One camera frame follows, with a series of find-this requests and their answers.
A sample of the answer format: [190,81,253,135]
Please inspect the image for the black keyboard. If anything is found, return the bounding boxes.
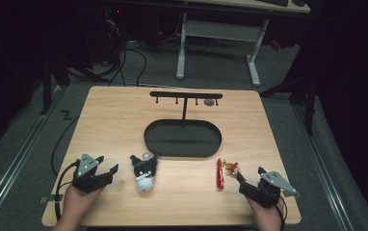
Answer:
[256,0,290,8]

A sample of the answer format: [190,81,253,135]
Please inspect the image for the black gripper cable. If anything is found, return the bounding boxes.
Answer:
[50,115,81,223]
[274,197,289,231]

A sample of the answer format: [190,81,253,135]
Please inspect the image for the red candy bar packet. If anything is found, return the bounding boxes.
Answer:
[216,157,225,191]

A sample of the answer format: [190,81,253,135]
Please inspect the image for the person's left hand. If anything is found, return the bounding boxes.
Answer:
[62,184,105,223]

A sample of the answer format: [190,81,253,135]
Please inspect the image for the black hook rack with tray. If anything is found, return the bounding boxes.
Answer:
[143,90,224,159]

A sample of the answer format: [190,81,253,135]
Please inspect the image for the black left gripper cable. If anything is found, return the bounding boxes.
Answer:
[50,115,81,223]

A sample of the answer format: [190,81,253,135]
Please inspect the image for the person's right hand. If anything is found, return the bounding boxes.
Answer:
[245,195,286,226]

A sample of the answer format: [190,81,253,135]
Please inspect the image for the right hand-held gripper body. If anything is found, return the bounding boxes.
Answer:
[238,170,302,209]

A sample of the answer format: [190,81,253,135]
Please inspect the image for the black and white plush keychain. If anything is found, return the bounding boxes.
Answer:
[129,152,160,193]

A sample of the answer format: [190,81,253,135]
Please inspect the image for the white-framed desk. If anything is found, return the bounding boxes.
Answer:
[174,0,312,88]

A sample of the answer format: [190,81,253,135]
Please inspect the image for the black metal stand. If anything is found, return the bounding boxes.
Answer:
[260,75,319,137]
[39,56,72,116]

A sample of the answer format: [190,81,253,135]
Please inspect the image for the black floor cables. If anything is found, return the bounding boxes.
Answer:
[103,13,148,88]

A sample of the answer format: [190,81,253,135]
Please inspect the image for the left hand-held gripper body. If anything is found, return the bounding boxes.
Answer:
[71,152,115,194]

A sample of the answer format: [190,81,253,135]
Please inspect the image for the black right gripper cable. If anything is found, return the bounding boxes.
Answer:
[274,197,289,231]

